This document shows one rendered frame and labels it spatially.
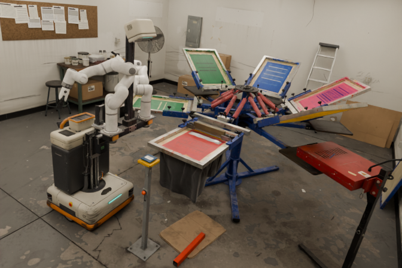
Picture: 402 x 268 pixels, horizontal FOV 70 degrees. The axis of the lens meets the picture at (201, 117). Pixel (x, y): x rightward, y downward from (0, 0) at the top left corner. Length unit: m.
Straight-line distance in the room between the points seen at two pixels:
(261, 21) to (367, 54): 2.26
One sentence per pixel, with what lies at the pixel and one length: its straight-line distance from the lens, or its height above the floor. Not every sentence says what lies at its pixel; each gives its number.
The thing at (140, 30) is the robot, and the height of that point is 1.96.
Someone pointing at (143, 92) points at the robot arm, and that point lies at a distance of 2.66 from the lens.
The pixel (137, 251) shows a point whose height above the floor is 0.01.
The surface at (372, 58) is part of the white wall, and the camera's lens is 6.55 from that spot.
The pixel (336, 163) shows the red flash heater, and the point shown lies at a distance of 2.64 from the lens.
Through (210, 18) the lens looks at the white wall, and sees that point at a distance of 7.50.
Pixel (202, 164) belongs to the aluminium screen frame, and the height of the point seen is 0.99.
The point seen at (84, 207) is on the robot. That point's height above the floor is 0.27.
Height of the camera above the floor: 2.17
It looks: 21 degrees down
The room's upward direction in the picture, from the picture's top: 7 degrees clockwise
